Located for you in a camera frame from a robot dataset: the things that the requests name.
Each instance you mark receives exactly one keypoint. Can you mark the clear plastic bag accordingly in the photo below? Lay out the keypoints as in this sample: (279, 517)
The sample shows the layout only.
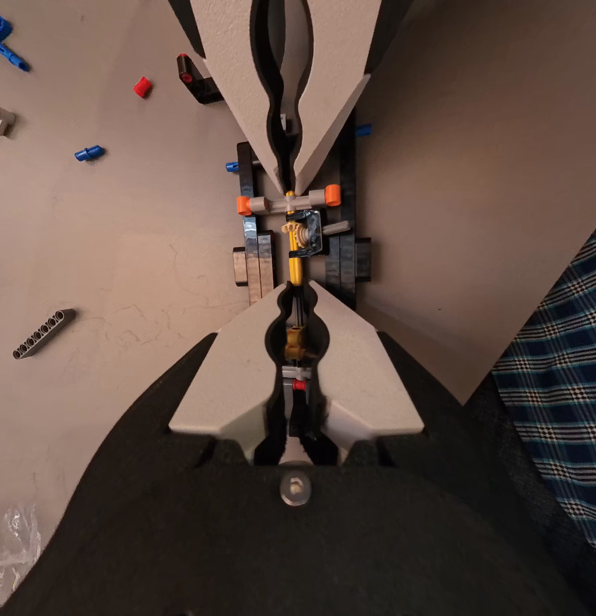
(11, 553)

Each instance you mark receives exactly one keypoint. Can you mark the blue plaid shirt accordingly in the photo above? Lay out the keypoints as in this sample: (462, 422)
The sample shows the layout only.
(562, 385)

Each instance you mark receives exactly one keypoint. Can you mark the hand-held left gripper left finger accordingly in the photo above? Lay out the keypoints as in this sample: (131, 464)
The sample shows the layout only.
(221, 385)

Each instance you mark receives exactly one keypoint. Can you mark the blue lego pin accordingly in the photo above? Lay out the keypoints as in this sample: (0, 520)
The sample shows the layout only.
(88, 153)

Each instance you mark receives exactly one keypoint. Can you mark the grey lego beam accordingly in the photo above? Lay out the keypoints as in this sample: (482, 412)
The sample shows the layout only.
(42, 335)

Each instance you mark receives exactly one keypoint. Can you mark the red lego bush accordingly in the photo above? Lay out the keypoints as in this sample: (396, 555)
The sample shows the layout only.
(142, 87)

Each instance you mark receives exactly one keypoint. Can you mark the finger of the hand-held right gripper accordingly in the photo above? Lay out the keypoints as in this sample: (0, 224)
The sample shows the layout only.
(341, 57)
(228, 53)

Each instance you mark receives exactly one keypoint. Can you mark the light grey lego connector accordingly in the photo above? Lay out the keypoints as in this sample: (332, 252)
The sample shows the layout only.
(0, 120)

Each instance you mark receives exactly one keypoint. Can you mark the black lego technic assembly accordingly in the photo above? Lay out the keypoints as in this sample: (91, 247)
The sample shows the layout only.
(348, 260)

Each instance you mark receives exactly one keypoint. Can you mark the black lego piece red pin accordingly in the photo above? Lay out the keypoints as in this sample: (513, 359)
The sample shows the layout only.
(199, 86)

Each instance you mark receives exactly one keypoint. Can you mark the blue angled lego piece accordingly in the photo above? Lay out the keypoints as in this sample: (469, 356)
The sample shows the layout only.
(6, 50)

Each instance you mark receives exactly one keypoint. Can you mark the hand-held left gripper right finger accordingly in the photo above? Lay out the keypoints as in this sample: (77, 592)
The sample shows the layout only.
(370, 385)

